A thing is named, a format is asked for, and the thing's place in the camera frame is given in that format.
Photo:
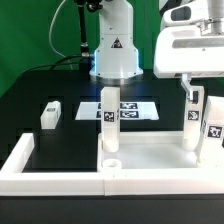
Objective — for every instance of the fiducial marker sheet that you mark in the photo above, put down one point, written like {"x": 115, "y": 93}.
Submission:
{"x": 128, "y": 111}

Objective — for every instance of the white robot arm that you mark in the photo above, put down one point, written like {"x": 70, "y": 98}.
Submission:
{"x": 116, "y": 60}

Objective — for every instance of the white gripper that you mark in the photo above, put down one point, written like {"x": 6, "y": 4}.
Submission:
{"x": 184, "y": 50}

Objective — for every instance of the white desk top tray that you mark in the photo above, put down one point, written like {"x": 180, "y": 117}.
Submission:
{"x": 159, "y": 151}

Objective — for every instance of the white U-shaped fence frame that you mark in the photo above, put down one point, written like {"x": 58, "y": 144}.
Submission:
{"x": 14, "y": 181}

